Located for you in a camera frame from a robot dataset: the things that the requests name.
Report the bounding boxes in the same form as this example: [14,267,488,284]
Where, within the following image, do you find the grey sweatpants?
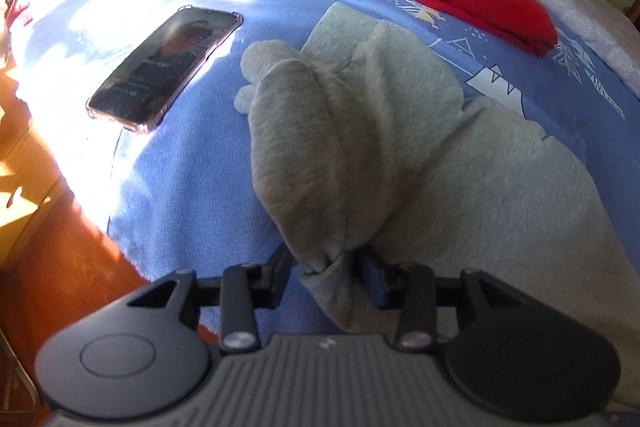
[236,3,639,411]

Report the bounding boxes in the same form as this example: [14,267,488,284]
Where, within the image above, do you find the blue patterned bed sheet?
[12,0,639,350]

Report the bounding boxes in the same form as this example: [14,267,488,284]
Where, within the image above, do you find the black smartphone in clear case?
[86,5,243,134]

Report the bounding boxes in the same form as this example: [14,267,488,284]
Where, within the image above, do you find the red folded garment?
[416,0,558,57]

